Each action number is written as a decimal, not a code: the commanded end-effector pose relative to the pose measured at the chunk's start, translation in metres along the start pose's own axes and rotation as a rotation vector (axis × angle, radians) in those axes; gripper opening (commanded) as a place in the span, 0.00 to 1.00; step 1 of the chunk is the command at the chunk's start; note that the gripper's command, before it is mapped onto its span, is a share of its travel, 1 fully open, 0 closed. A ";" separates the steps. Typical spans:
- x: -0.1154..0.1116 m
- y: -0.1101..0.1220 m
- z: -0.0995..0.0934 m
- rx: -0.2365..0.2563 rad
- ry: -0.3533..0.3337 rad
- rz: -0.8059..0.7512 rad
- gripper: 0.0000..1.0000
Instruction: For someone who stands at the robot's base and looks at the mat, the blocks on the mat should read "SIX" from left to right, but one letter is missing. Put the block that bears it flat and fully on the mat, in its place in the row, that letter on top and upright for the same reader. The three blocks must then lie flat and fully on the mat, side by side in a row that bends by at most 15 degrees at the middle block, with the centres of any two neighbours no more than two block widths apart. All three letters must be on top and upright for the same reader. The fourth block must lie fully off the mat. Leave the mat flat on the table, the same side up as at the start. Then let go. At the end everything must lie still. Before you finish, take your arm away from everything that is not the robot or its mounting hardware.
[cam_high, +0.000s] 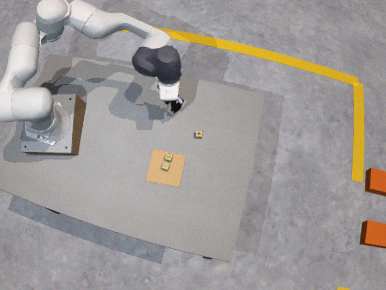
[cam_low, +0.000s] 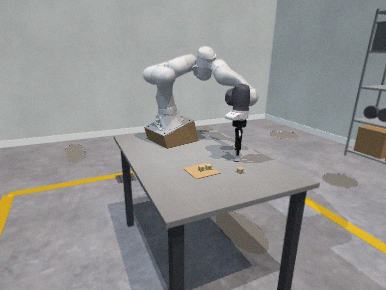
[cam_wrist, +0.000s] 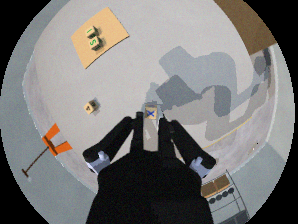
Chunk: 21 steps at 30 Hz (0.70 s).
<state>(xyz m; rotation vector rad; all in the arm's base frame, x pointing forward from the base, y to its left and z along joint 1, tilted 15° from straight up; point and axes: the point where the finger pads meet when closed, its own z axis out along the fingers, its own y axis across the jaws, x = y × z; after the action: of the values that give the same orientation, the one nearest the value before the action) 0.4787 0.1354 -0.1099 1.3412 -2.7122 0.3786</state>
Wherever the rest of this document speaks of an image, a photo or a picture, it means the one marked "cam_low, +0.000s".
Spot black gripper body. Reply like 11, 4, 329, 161
232, 120, 247, 134

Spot tan square mat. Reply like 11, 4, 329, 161
183, 165, 220, 179

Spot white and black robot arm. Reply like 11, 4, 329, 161
143, 46, 258, 131

